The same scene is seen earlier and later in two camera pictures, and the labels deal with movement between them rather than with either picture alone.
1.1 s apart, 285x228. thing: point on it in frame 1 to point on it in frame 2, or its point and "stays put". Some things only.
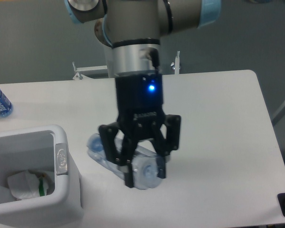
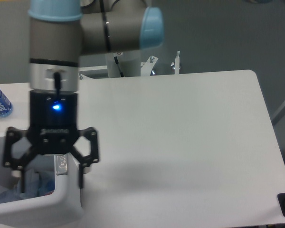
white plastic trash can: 44,149 stays put
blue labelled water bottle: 0,104 stays put
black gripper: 139,107 to 53,124
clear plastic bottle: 145,166 to 37,182
